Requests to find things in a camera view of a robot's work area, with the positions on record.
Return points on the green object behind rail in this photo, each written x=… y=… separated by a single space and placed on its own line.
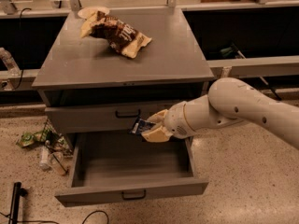
x=232 y=52

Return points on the white paper plate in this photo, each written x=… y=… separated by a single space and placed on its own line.
x=87 y=12

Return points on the dark blue rxbar wrapper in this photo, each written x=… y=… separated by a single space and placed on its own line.
x=140 y=125

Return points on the clear plastic water bottle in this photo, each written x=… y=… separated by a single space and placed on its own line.
x=7 y=59

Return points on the grey drawer cabinet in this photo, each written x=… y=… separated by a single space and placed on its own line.
x=87 y=71

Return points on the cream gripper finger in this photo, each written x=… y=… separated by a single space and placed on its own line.
x=157 y=134
x=157 y=117

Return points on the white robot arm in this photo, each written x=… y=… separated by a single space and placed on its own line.
x=229 y=101

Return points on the clear bottle on floor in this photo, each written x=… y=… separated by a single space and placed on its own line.
x=45 y=151

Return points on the closed grey upper drawer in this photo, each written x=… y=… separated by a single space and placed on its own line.
x=97 y=118

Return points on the green snack bag on floor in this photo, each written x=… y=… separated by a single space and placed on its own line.
x=29 y=139

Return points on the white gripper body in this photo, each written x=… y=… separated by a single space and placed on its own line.
x=175 y=120

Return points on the black stand on floor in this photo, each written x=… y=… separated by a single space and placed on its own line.
x=18 y=192

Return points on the open grey lower drawer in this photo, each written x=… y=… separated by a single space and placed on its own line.
x=116 y=167

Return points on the brown and cream chip bag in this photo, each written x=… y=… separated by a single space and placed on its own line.
x=121 y=36

